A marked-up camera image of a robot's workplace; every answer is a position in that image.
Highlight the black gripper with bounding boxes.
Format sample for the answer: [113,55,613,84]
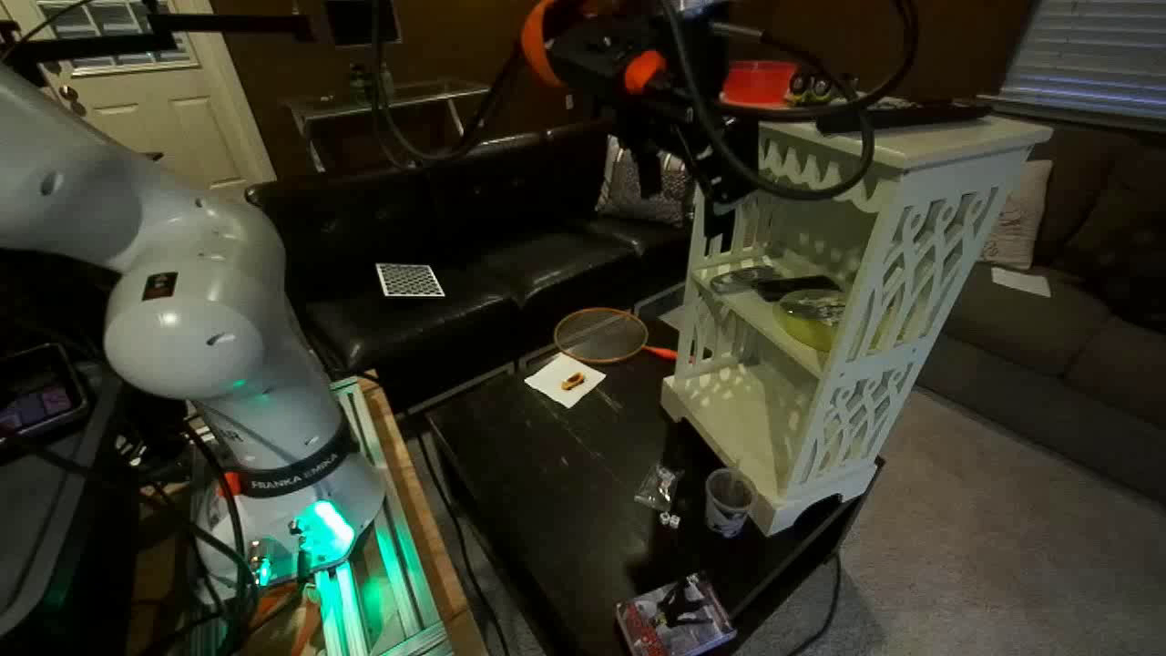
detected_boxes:
[543,0,747,211]

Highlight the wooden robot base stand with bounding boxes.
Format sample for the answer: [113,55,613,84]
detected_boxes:
[287,375,490,656]

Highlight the white lattice shelf unit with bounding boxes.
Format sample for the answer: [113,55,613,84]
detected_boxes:
[658,110,1057,541]

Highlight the white patterned cushion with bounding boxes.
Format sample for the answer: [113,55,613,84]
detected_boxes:
[594,132,696,231]

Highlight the red plastic bowl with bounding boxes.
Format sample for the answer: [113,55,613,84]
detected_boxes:
[717,55,803,114]

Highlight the yellow-green bowl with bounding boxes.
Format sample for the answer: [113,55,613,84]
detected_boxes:
[777,289,848,357]

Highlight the black leather couch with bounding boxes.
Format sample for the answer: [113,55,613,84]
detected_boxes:
[249,119,696,411]

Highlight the white card with red item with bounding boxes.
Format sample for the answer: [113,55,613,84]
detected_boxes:
[523,350,608,411]

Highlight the glass side table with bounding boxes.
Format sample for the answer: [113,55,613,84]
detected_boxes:
[287,78,496,175]

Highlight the small card on couch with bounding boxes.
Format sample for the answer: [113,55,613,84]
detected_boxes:
[371,259,450,304]

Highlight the crumpled clear wrapper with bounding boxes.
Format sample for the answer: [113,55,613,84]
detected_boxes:
[630,463,685,531]

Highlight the dark wooden coffee table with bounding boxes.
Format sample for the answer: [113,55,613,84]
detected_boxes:
[422,319,885,656]

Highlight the pale sofa pillow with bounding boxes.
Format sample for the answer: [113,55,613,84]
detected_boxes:
[981,155,1057,274]

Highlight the small white cup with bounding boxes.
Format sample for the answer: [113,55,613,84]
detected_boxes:
[704,468,757,543]

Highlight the white paper sheet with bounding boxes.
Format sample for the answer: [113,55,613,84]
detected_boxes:
[989,261,1057,304]

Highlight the window blinds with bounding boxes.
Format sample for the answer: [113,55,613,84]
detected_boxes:
[996,0,1166,124]

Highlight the grey fabric sofa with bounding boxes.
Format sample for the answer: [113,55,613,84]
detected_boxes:
[916,119,1166,503]

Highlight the glossy printed booklet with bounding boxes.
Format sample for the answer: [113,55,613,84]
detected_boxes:
[613,572,741,656]

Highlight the white panel door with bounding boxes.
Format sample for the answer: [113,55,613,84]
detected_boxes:
[0,0,282,196]

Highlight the dark electronic device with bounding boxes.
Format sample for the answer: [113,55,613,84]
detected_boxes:
[0,339,95,447]

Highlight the black cable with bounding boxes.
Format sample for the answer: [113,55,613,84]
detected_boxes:
[661,0,921,209]

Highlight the mesh strainer orange handle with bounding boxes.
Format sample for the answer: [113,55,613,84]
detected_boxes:
[551,304,685,373]

